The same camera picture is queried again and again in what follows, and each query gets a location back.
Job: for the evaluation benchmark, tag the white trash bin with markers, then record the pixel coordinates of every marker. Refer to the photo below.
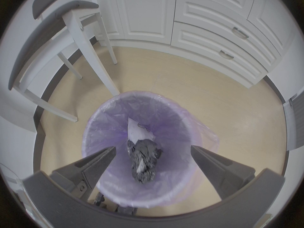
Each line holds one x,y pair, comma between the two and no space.
142,199

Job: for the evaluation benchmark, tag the black plastic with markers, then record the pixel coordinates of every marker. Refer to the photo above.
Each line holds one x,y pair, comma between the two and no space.
144,155

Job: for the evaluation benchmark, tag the white paper piece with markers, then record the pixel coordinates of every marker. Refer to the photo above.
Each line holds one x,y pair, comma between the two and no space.
136,132

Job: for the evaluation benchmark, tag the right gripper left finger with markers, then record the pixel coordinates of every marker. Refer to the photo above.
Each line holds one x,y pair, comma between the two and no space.
90,170

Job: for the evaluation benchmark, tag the white wardrobe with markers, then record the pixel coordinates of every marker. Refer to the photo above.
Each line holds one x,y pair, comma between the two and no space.
147,13

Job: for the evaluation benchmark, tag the purple plastic bag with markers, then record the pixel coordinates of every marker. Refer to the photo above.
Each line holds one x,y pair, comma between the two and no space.
114,117

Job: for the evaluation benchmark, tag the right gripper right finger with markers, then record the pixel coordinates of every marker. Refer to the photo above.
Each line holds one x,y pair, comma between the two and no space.
220,172

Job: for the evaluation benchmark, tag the white chair dark grey seat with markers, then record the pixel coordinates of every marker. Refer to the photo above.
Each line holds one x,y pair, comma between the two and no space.
83,44

